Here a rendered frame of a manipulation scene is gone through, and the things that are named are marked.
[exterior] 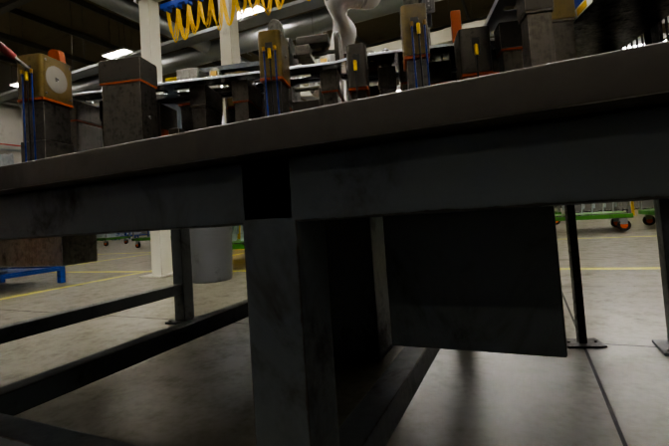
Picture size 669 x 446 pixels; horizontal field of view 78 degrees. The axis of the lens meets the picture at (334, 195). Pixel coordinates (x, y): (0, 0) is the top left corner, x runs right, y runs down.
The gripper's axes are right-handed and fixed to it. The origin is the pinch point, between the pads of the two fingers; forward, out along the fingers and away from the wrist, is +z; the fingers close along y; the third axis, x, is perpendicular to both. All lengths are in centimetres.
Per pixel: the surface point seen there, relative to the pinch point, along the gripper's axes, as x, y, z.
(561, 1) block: 28.8, 17.0, 8.1
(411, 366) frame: -12, 22, 89
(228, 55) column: -352, -725, -303
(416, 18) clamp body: -5.0, 25.2, 11.1
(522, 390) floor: 21, -19, 112
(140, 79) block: -76, 21, 15
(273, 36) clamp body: -39.2, 22.1, 9.4
